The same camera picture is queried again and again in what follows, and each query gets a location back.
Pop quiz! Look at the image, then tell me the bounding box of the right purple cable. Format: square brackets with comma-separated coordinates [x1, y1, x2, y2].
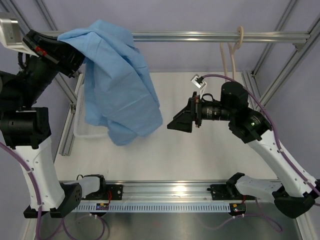
[202, 73, 320, 196]

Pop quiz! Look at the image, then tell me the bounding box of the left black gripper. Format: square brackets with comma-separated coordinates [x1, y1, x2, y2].
[16, 28, 94, 106]

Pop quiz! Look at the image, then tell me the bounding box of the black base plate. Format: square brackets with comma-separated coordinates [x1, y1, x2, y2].
[92, 184, 124, 201]
[206, 184, 236, 201]

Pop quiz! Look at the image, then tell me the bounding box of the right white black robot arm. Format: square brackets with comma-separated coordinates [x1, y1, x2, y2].
[187, 82, 320, 219]

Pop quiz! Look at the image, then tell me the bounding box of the aluminium top crossbar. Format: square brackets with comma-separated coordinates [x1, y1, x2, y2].
[132, 31, 311, 44]

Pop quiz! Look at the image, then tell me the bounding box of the white slotted cable duct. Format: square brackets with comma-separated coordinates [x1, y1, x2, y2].
[73, 202, 231, 213]

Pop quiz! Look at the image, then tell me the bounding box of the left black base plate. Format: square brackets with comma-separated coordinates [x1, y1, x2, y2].
[92, 184, 124, 201]

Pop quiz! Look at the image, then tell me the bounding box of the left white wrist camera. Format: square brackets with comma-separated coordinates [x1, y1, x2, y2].
[0, 12, 28, 53]

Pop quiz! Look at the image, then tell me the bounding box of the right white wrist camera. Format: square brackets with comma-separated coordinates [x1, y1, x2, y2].
[190, 74, 207, 98]

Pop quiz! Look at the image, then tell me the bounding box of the purple cable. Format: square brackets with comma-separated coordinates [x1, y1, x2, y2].
[202, 73, 320, 196]
[0, 141, 43, 240]

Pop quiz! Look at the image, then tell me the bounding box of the beige wooden hanger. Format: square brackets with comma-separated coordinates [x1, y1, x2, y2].
[219, 25, 245, 79]

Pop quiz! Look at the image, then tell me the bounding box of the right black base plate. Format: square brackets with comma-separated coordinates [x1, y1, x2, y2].
[206, 184, 236, 201]

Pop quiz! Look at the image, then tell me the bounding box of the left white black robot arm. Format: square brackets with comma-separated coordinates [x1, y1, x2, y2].
[0, 29, 123, 219]

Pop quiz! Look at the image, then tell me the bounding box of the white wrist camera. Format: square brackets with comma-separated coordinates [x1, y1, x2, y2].
[190, 74, 207, 98]
[0, 12, 28, 53]

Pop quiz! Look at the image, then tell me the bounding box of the aluminium front rail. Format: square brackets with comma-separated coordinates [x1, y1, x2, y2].
[31, 181, 305, 202]

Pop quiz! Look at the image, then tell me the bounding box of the light blue shirt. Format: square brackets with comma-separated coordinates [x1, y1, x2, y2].
[58, 20, 163, 146]

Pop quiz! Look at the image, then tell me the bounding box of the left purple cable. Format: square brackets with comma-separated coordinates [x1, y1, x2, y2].
[0, 141, 43, 240]

